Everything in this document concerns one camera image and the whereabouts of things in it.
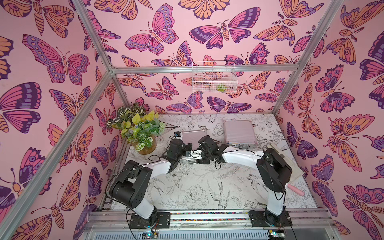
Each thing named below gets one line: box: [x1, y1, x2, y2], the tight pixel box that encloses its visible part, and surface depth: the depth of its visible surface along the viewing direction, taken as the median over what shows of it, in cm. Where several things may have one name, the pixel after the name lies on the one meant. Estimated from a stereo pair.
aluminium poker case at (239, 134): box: [223, 120, 258, 150], surface depth 104 cm
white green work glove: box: [282, 152, 305, 182], surface depth 92 cm
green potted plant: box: [106, 102, 166, 155], surface depth 85 cm
